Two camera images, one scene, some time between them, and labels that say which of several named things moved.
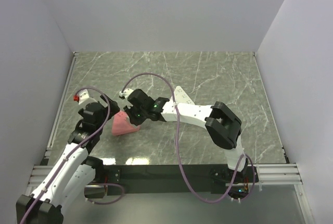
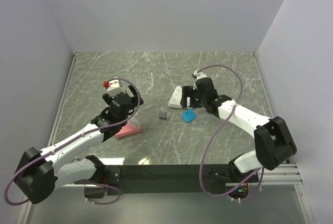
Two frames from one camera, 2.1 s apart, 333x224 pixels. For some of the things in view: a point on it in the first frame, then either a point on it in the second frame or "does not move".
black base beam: x=208 y=178 does not move
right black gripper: x=130 y=112 -> x=189 y=91
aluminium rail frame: x=39 y=173 does not move
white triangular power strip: x=180 y=96 does not move
